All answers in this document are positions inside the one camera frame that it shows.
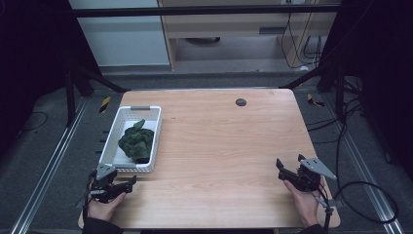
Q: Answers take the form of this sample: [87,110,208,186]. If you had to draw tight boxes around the dark curtain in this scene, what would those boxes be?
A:
[316,0,413,183]
[0,0,101,157]

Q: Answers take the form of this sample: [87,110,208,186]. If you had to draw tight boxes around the dark green cloth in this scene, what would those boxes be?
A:
[117,119,156,165]

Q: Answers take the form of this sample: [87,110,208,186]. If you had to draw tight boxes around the white plastic basket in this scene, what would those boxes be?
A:
[98,105,163,174]

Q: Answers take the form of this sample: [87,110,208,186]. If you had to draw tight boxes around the black and yellow floor tape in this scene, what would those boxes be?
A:
[98,96,112,114]
[306,93,325,108]

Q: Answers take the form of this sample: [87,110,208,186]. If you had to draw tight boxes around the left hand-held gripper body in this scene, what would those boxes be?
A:
[86,163,122,205]

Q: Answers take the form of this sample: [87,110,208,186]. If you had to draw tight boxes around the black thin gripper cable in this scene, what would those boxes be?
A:
[82,170,98,225]

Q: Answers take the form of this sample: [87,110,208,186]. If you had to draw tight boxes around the thin black floor cable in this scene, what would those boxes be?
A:
[18,111,49,134]

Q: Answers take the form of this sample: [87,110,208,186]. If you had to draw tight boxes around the aluminium floor rail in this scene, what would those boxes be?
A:
[9,97,90,234]
[320,94,405,234]

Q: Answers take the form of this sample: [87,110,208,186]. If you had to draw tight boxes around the black floor cables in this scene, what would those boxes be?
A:
[306,76,369,199]

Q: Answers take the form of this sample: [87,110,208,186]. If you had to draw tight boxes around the black looped gripper cable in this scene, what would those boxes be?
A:
[319,180,400,225]

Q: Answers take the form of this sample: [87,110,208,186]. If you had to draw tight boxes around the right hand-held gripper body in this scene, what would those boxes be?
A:
[291,154,338,193]

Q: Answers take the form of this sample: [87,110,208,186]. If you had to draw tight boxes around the white cabinet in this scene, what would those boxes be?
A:
[67,0,170,67]

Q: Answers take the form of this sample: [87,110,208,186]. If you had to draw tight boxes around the black horizontal frame bar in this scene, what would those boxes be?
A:
[69,4,342,19]

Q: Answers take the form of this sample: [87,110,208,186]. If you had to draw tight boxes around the black metal stand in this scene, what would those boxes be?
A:
[62,64,131,128]
[280,61,347,123]

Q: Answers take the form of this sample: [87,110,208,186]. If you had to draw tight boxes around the black hanging desk cables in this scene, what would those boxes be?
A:
[280,13,325,71]

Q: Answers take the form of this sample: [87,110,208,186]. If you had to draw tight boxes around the person's left hand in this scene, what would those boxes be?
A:
[87,191,128,222]

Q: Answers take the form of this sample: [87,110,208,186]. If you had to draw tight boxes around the person's right hand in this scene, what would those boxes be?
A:
[282,179,322,229]

